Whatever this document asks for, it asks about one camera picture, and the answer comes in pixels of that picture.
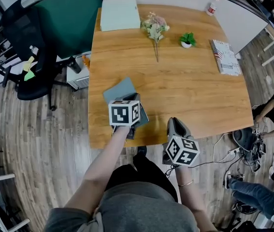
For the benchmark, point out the green partition panel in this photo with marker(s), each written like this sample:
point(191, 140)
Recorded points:
point(74, 16)

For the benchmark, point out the black round device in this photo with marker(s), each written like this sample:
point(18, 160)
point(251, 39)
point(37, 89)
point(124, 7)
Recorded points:
point(243, 139)

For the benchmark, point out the small potted green plant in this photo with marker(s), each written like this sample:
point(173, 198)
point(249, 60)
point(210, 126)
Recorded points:
point(187, 40)

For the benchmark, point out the person's right forearm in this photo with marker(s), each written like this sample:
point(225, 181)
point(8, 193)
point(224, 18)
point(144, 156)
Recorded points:
point(190, 197)

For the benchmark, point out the black mesh office chair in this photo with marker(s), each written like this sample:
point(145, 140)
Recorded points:
point(30, 33)

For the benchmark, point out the orange drink bottle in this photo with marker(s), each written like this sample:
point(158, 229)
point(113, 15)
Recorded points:
point(86, 60)

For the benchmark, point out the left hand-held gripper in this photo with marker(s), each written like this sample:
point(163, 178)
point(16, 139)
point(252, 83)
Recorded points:
point(119, 113)

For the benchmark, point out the person's left forearm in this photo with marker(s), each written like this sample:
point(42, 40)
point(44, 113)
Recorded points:
point(100, 168)

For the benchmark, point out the person's black shorts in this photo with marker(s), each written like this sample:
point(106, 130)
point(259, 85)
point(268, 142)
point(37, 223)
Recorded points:
point(136, 170)

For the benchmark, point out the grey-blue notebook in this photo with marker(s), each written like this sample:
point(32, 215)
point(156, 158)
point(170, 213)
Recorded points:
point(119, 88)

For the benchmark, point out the white flat box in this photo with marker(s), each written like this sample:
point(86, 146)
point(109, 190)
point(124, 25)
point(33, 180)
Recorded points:
point(119, 14)

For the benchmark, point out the white metal cabinet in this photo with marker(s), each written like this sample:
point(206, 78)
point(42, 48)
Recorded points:
point(77, 80)

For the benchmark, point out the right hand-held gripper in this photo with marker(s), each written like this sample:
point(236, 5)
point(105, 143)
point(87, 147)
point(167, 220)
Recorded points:
point(182, 151)

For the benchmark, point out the white bottle with red label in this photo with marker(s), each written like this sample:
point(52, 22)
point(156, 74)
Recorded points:
point(212, 7)

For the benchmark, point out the wooden table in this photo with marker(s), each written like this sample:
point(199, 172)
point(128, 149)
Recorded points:
point(243, 25)

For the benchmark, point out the person's grey shirt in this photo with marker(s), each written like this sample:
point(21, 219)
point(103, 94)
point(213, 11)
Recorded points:
point(141, 209)

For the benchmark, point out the book with flag cover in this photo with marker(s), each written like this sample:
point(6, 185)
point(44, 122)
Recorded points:
point(226, 57)

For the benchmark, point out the dried flower bouquet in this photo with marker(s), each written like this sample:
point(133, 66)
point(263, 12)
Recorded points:
point(153, 26)

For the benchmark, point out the clear water bottle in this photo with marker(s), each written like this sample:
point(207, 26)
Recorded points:
point(34, 50)

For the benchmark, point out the yellow cloth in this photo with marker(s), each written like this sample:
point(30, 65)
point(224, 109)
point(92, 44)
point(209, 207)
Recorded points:
point(28, 63)

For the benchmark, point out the black tumbler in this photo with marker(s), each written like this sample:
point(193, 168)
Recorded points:
point(75, 67)

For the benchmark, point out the green cloth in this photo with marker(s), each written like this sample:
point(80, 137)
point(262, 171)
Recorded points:
point(29, 76)

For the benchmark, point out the black shoe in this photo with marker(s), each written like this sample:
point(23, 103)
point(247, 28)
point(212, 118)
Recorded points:
point(142, 150)

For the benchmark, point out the white power strip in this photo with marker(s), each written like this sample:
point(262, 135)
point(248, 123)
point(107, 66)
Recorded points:
point(234, 150)

